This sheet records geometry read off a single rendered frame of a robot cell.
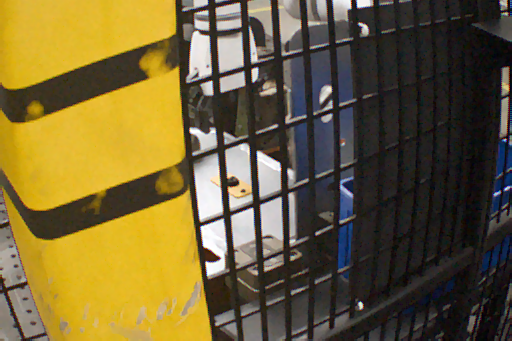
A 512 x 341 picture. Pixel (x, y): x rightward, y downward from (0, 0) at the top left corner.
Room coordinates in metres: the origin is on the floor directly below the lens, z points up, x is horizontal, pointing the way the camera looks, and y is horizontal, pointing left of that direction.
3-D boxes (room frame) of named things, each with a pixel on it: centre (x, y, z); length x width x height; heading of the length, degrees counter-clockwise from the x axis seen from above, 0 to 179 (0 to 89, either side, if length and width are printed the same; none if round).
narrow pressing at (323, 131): (0.93, -0.09, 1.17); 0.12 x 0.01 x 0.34; 123
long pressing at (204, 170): (1.56, 0.31, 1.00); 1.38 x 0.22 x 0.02; 33
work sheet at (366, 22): (0.64, -0.18, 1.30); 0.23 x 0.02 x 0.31; 123
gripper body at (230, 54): (1.15, 0.04, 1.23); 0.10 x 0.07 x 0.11; 123
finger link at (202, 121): (1.12, 0.09, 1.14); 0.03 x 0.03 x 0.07; 33
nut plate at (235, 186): (1.15, 0.04, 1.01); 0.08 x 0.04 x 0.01; 33
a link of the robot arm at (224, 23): (1.15, 0.04, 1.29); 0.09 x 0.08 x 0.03; 123
